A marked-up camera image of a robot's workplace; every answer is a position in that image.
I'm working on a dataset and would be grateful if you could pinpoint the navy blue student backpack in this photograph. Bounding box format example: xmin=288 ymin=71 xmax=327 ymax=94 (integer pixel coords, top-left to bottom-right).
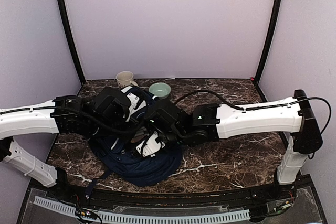
xmin=88 ymin=87 xmax=183 ymax=187

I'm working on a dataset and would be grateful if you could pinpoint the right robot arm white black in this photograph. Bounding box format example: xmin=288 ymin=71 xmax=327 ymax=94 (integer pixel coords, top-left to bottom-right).
xmin=136 ymin=90 xmax=323 ymax=186

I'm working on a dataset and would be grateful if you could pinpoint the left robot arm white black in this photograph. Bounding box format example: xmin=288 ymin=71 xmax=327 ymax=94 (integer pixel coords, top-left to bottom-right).
xmin=1 ymin=86 xmax=146 ymax=188

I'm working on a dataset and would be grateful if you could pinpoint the light green ceramic bowl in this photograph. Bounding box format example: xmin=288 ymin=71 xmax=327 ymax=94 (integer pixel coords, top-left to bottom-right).
xmin=149 ymin=82 xmax=171 ymax=99

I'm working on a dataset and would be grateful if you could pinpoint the cream ceramic mug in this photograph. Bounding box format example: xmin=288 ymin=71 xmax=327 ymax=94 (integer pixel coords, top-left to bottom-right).
xmin=116 ymin=71 xmax=139 ymax=88

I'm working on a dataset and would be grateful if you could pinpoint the small circuit board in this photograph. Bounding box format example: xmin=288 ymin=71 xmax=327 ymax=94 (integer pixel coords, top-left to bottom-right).
xmin=75 ymin=208 xmax=98 ymax=221

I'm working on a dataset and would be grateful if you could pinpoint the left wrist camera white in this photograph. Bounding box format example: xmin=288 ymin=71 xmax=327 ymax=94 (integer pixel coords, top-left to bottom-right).
xmin=121 ymin=86 xmax=146 ymax=111

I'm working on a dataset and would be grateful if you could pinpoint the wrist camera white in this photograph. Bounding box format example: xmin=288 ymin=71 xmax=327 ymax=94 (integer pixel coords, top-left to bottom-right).
xmin=136 ymin=131 xmax=165 ymax=157
xmin=121 ymin=86 xmax=146 ymax=111

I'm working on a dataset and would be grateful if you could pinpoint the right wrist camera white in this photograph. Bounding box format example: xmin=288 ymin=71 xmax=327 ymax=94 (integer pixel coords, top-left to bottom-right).
xmin=136 ymin=131 xmax=165 ymax=157

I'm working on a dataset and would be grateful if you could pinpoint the black front rail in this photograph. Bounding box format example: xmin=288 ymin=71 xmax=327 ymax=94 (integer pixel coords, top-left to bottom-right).
xmin=28 ymin=176 xmax=313 ymax=210

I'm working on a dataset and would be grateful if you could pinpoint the white slotted cable duct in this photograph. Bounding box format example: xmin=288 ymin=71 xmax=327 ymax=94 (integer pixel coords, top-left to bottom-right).
xmin=33 ymin=196 xmax=251 ymax=223

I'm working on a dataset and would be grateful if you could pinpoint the left black frame post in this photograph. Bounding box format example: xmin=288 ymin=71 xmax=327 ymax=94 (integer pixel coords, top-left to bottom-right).
xmin=57 ymin=0 xmax=86 ymax=85

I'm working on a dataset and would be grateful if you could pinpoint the black frame post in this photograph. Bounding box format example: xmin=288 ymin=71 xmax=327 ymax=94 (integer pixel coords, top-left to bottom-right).
xmin=253 ymin=0 xmax=281 ymax=85
xmin=57 ymin=0 xmax=86 ymax=85

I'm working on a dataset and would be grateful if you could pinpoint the right black frame post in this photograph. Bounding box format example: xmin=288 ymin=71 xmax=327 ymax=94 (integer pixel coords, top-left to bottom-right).
xmin=253 ymin=0 xmax=281 ymax=85

